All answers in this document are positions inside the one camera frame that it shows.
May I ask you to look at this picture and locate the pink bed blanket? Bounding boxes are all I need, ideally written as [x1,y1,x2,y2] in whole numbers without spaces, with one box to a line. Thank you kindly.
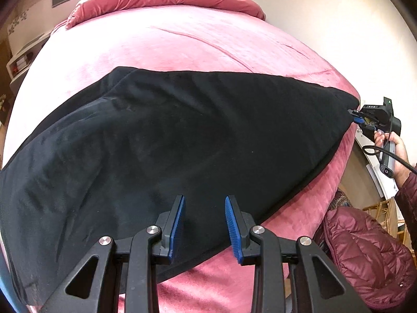
[2,5,360,313]

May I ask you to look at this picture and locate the floral curtain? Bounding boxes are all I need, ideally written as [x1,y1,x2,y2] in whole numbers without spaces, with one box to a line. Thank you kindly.
[7,0,54,36]

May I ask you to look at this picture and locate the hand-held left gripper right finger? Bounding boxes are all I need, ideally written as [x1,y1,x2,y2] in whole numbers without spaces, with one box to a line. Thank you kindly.
[224,195,372,313]

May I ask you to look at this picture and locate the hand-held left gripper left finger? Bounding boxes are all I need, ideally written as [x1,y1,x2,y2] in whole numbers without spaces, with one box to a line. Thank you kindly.
[39,195,186,313]

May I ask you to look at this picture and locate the person's right hand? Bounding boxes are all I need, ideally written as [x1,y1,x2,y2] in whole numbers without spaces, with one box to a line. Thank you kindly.
[374,130,408,173]

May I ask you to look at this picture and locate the wicker chair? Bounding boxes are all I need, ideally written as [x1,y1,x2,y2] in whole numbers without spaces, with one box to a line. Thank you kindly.
[361,198,412,249]

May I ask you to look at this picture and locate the person's right forearm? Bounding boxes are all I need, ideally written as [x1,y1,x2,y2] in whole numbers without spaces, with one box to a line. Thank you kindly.
[394,166,417,235]

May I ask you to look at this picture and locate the maroon puffer jacket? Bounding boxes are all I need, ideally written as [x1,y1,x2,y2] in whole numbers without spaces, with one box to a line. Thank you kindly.
[322,207,415,310]

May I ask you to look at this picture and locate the white shelf unit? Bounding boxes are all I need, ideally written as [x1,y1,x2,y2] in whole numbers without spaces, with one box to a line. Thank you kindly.
[7,33,50,85]

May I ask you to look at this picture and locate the black pants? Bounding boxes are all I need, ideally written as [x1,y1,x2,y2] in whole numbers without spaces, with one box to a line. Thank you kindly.
[0,66,360,309]

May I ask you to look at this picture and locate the black cable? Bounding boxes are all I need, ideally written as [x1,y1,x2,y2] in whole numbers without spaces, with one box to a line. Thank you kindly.
[362,145,417,173]

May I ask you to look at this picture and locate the patterned cushion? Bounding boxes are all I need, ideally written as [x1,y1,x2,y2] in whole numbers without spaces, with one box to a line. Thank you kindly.
[329,188,354,216]

